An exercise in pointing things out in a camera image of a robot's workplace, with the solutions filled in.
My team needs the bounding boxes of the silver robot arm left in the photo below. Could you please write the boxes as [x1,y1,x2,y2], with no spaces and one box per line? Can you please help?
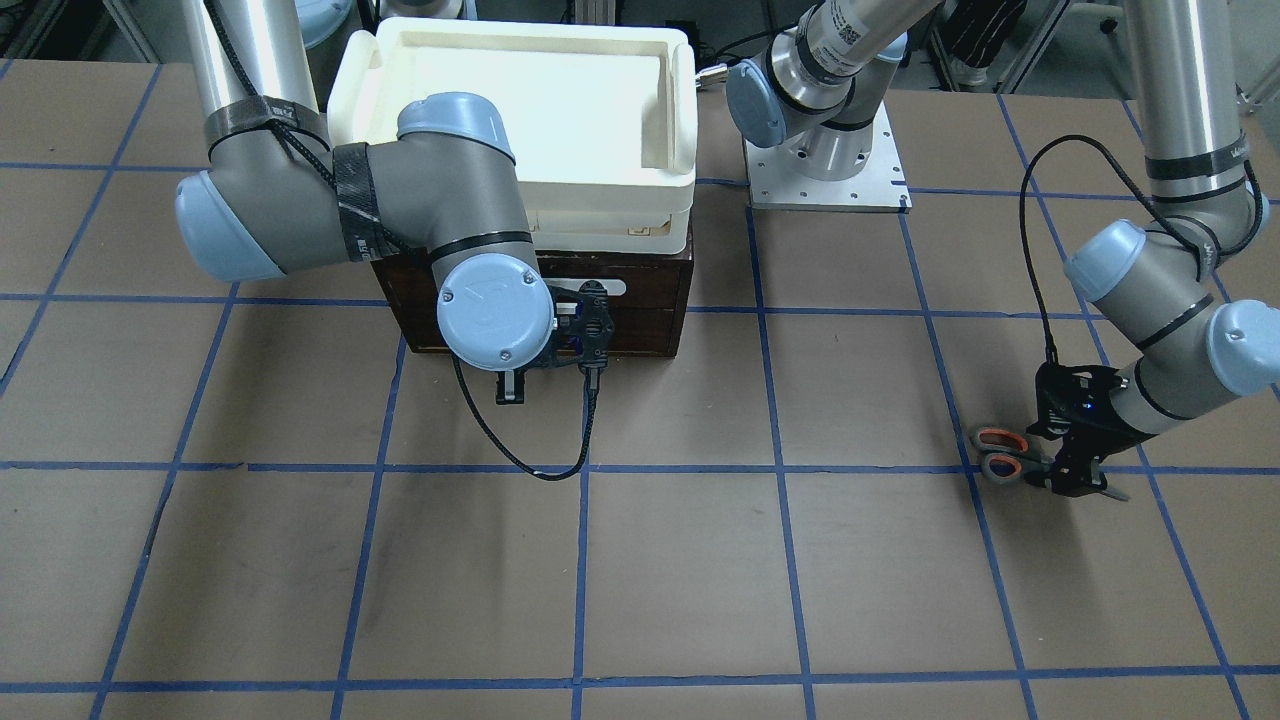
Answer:
[726,1,1277,498]

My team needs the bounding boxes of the cream plastic tray stack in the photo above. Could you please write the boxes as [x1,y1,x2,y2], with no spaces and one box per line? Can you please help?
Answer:
[326,18,698,255]

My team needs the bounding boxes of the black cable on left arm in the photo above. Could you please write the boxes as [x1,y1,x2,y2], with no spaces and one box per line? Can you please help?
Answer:
[1019,135,1263,366]

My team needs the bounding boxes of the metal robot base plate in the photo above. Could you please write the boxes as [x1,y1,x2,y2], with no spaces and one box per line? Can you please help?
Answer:
[742,104,913,213]

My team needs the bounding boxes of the dark wooden drawer cabinet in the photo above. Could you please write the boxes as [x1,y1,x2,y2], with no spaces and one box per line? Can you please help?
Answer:
[372,229,695,357]

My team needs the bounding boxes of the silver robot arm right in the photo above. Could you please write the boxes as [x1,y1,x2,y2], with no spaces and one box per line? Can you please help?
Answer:
[175,1,612,406]

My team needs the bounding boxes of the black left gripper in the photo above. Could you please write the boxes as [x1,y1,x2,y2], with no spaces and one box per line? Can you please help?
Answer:
[1027,363,1123,498]

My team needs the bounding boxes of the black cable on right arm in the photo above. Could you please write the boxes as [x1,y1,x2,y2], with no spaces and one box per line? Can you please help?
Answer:
[452,355,607,482]

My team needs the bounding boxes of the grey orange handled scissors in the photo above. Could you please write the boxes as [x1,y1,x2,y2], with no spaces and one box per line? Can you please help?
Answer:
[970,427,1130,502]

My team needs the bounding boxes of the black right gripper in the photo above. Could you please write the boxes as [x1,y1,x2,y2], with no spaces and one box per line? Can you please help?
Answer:
[495,281,614,406]

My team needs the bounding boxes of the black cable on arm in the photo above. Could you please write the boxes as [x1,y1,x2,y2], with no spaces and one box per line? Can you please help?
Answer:
[452,355,607,482]
[1019,135,1263,366]

